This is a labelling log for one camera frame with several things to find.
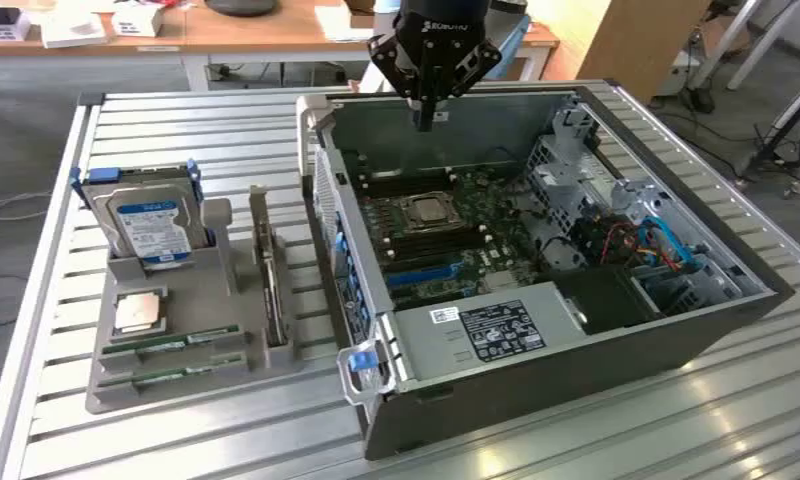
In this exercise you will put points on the green motherboard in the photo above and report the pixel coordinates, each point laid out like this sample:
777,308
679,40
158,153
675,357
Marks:
507,250

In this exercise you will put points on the white papers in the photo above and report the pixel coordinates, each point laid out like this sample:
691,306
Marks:
340,25

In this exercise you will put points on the black PC case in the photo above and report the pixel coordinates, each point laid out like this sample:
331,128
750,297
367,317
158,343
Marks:
541,395

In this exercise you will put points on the hard disk with blue bracket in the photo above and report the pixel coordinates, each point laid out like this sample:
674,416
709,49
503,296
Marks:
150,225

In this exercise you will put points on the white paper stack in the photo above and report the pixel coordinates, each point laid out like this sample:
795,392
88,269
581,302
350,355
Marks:
74,30

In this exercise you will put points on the pole stand with casters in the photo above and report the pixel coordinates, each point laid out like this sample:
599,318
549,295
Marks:
762,150

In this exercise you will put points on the wooden desk white frame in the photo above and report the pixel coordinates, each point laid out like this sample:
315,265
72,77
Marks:
14,47
274,30

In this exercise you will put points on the brown cardboard box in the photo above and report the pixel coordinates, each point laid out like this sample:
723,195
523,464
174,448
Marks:
360,6
727,37

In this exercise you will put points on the perforated metal drive cage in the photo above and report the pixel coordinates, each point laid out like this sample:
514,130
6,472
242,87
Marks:
561,200

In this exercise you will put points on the white box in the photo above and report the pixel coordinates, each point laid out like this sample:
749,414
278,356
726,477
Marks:
136,22

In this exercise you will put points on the metal disk bay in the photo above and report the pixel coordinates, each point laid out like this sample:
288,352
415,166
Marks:
707,290

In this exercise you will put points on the white table frame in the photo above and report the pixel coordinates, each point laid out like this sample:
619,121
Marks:
766,45

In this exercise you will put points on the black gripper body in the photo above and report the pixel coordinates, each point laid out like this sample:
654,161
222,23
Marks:
443,25

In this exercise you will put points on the black round object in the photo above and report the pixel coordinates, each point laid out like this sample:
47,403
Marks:
243,6

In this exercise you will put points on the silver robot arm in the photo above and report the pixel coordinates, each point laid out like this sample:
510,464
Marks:
375,77

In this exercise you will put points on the metal CPU socket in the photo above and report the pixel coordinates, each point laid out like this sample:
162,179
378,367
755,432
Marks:
410,222

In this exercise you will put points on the grey parts rack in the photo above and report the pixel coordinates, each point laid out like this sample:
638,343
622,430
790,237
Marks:
194,310

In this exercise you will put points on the blue expansion slot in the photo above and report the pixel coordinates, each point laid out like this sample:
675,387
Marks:
421,276

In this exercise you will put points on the white machine housing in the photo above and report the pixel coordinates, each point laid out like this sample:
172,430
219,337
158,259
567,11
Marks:
681,80

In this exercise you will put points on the green RAM stick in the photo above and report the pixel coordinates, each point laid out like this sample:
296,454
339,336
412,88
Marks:
163,345
163,376

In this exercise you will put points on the graphics card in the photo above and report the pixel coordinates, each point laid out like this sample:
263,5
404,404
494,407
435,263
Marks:
270,280

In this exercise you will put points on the silver CPU chip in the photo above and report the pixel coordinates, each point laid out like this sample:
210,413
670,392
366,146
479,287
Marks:
140,311
434,211

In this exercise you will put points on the black power adapter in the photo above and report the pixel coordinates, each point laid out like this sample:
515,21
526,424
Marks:
701,100

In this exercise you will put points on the silver finned heatsink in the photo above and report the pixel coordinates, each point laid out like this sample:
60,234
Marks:
503,281

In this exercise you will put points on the grey power supply unit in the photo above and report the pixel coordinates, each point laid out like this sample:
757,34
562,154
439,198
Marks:
441,350

